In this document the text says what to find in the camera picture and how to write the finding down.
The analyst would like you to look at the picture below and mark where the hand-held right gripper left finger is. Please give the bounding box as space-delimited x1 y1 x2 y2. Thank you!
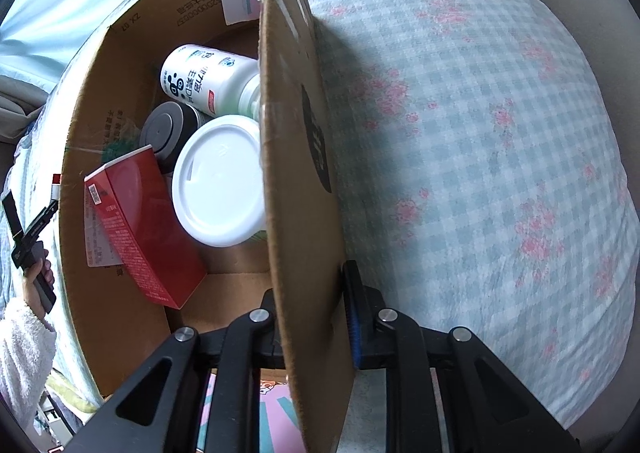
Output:
65 289 286 453

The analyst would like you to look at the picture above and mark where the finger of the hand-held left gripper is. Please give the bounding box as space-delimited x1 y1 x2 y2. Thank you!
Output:
2 190 23 240
22 200 60 240

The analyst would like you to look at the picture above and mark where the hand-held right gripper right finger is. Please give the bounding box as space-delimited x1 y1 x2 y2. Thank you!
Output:
341 260 581 453

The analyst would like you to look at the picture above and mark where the red carton box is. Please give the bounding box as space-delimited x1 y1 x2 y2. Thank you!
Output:
84 144 208 310

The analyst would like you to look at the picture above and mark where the black canister with grey lid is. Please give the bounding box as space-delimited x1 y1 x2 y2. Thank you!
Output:
139 102 213 174

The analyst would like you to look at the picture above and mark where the brown cardboard box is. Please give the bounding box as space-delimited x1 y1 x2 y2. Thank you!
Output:
59 0 356 453

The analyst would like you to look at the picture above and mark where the white round lidded jar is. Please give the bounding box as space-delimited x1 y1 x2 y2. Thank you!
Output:
171 114 268 248

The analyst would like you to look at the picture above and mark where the white printed bottle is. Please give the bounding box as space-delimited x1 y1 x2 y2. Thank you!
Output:
160 44 262 120

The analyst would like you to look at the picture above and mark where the person's left forearm white sleeve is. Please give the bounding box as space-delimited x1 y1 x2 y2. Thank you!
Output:
0 297 57 426

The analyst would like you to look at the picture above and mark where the person's left hand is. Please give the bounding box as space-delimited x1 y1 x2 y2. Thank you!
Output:
21 257 56 316

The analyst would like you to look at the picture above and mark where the pink teal printed packet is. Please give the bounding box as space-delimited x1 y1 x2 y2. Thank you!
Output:
197 368 306 453

